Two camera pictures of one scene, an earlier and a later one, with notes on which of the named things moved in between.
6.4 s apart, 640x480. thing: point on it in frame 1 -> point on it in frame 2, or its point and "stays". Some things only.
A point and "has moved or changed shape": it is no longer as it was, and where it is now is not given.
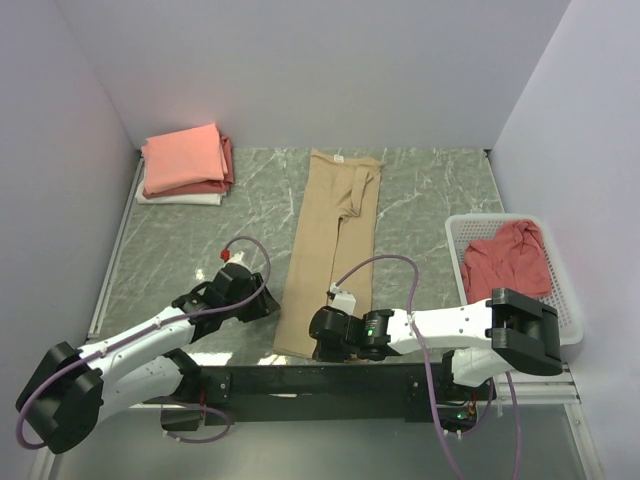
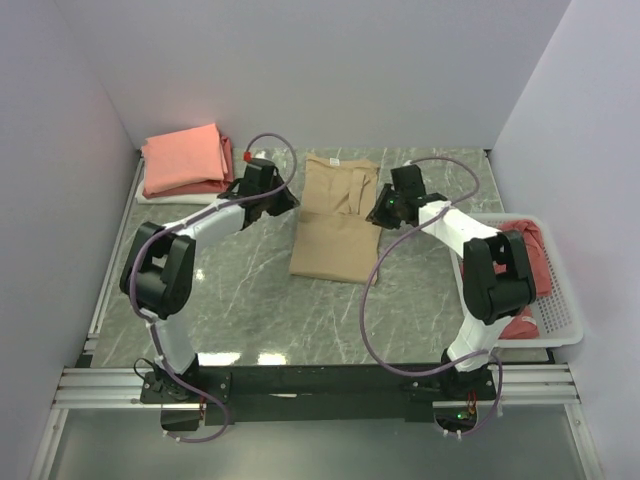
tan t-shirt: x=335 y=233 has moved or changed shape
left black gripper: x=264 y=306 -> x=289 y=202
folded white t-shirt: x=199 y=199 stays
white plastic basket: x=463 y=229 stays
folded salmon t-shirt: x=184 y=157 stays
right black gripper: x=324 y=353 -> x=376 y=215
